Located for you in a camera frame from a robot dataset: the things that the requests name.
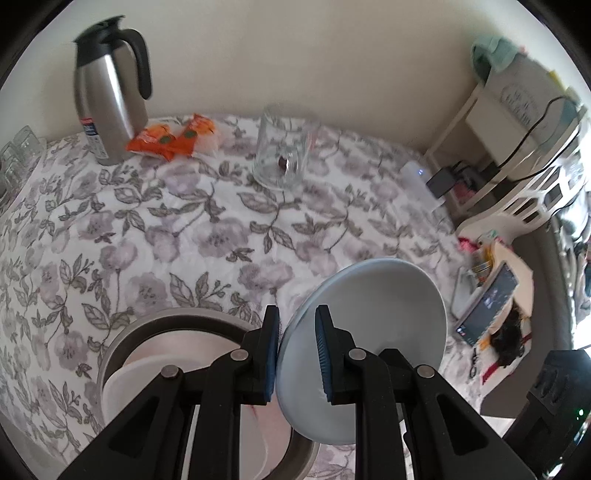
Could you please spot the clear glass mug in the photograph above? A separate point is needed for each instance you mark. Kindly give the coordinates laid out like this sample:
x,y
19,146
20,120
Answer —
x,y
287,135

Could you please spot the orange snack packet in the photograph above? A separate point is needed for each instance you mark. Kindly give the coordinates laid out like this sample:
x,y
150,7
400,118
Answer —
x,y
168,138

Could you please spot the black knitted cloth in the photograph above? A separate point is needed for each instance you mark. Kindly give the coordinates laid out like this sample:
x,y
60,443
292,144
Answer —
x,y
509,340

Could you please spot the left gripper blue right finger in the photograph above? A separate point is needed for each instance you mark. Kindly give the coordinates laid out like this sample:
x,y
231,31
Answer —
x,y
329,352

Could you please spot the stainless steel plate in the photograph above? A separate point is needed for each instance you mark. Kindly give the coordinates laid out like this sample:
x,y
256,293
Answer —
x,y
301,452

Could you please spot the stainless steel thermos jug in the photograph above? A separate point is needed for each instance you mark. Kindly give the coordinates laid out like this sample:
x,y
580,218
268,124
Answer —
x,y
112,81

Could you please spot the white power strip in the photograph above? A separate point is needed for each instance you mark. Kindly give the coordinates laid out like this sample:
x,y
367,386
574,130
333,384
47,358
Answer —
x,y
415,178

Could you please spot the small white square bowl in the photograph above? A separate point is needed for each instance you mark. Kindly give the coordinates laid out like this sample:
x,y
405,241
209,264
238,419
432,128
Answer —
x,y
128,381

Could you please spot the white plate black rim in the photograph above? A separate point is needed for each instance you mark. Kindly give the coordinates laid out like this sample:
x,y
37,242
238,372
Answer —
x,y
207,346

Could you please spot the white side shelf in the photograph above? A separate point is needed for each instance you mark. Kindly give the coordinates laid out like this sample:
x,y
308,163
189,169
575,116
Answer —
x,y
519,110

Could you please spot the smartphone on stand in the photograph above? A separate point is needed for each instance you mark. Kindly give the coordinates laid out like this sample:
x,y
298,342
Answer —
x,y
481,312

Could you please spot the green cloth on shelf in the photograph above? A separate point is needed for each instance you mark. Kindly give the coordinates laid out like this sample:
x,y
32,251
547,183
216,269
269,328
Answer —
x,y
492,54

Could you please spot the grey floral tablecloth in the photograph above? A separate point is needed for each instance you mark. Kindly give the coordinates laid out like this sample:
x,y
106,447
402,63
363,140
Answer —
x,y
88,249

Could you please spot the white lattice chair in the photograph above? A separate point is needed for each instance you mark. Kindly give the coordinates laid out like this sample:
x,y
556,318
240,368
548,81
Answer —
x,y
556,178

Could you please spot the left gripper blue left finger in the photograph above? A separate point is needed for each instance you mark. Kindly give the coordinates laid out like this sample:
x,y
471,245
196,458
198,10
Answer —
x,y
271,339

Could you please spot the large light blue bowl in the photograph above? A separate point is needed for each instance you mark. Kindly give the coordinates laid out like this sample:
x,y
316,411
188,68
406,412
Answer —
x,y
384,303

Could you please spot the small clear glass cups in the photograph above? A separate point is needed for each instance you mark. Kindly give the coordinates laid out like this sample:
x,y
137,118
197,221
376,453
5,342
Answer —
x,y
19,158

